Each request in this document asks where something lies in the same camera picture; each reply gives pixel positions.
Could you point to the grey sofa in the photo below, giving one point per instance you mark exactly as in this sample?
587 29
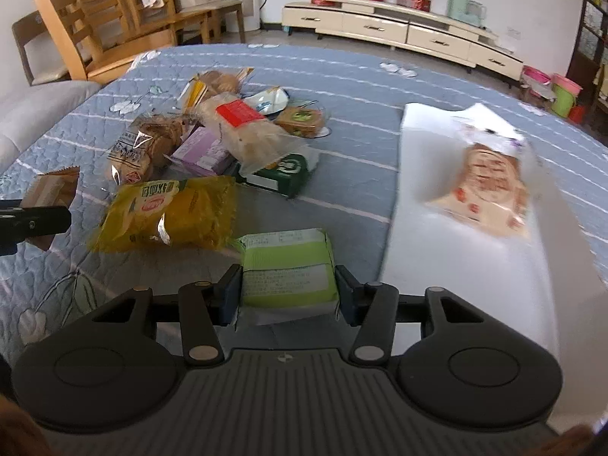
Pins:
28 114

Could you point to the orange and white snack packet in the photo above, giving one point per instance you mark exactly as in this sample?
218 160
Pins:
484 185

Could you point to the small brown snack packet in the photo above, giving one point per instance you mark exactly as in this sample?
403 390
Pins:
47 187

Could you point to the pink basin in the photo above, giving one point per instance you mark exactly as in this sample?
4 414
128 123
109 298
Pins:
536 76

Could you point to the green bucket with pink top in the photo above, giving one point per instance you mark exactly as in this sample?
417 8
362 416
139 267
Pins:
565 97

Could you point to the dark shelf unit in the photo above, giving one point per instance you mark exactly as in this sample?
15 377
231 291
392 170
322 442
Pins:
591 33

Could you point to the silver foil packet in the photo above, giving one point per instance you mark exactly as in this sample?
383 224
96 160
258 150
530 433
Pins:
268 102

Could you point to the brown round cookie packet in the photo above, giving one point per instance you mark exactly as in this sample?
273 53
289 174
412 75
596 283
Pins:
299 121

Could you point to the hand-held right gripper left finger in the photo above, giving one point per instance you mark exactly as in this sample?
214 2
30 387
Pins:
232 294

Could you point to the green snack box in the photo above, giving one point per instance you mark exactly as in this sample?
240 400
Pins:
289 168

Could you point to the clear cookie bag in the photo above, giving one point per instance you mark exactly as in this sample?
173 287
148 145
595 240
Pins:
152 140

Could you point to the stool with grey cloth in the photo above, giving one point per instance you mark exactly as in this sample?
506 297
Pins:
534 95

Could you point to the yellow-edged bun bag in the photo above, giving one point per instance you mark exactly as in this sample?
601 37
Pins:
218 83

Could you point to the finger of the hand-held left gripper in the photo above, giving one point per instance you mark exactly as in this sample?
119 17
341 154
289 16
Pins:
38 221

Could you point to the blue quilted blanket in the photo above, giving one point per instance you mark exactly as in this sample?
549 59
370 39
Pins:
351 190

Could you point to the yellow snack packet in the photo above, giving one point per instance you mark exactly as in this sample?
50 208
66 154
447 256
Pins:
190 213

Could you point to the green snack packet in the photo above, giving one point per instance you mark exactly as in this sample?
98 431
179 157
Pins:
285 266

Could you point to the small red bucket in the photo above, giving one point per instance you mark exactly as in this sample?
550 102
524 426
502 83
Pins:
577 114

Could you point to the cream TV cabinet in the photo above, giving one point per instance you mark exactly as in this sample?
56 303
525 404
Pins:
375 23

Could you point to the purple snack box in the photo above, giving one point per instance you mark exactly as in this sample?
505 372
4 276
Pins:
202 152

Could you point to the bread bag with red label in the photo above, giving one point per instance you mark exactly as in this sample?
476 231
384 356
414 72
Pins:
256 140

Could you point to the brown cushioned chair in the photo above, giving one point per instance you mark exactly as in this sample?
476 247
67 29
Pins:
33 38

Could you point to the wooden side table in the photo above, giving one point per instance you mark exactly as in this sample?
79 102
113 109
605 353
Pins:
213 9

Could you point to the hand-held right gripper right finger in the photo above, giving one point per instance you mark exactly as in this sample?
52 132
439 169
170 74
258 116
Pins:
346 297

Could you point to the mint green appliance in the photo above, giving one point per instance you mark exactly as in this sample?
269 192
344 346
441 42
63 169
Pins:
465 9

